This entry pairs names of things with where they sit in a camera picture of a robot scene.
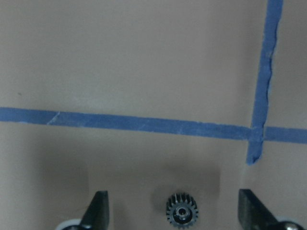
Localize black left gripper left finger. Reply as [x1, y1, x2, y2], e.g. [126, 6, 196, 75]
[56, 190, 110, 230]

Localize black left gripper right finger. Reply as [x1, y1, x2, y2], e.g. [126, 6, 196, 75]
[238, 188, 307, 230]

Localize black bearing gear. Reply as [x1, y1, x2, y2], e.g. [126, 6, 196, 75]
[166, 193, 199, 230]

